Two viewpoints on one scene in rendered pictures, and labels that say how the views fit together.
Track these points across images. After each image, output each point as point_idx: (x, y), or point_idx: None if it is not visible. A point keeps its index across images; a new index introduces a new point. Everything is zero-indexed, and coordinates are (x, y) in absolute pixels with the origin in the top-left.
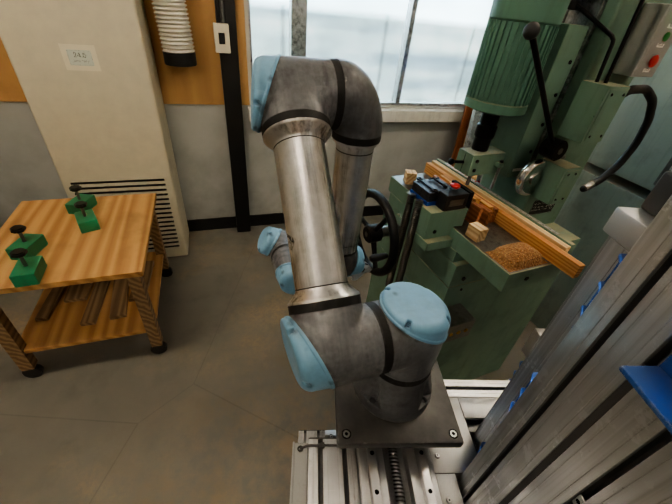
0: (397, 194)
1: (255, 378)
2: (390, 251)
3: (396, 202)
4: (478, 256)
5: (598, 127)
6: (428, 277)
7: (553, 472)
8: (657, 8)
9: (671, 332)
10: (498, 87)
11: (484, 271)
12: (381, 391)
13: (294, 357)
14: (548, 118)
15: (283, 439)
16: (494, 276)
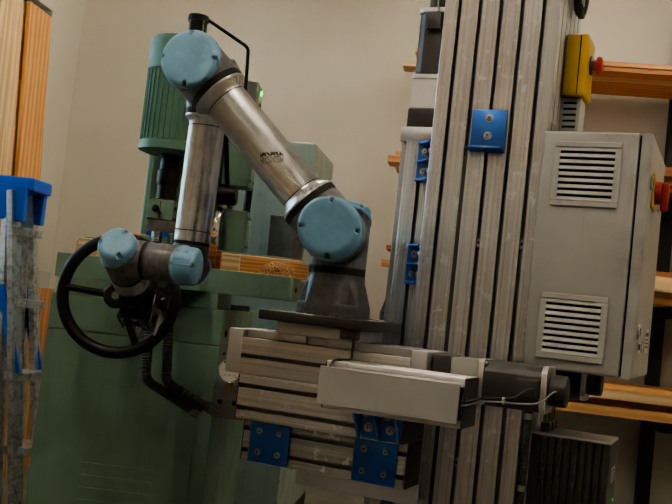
0: (80, 272)
1: None
2: (174, 292)
3: (81, 284)
4: (251, 280)
5: (252, 173)
6: (181, 355)
7: (461, 246)
8: (250, 84)
9: (464, 137)
10: (188, 126)
11: (264, 291)
12: (351, 288)
13: (343, 213)
14: (228, 158)
15: None
16: (278, 289)
